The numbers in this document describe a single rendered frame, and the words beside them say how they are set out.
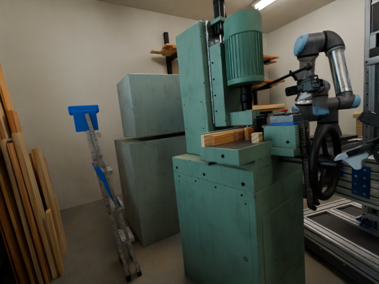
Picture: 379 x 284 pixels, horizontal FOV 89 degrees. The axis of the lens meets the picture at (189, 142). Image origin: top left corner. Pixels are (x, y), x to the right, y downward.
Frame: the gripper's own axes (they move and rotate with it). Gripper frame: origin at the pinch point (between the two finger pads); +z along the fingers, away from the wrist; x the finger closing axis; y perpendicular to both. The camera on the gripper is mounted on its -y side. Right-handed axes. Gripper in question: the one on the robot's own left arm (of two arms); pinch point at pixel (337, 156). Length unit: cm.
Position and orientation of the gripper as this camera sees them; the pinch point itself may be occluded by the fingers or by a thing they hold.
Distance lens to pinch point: 78.6
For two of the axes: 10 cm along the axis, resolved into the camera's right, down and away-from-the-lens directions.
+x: 7.8, -1.5, 6.1
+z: -4.9, 4.6, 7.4
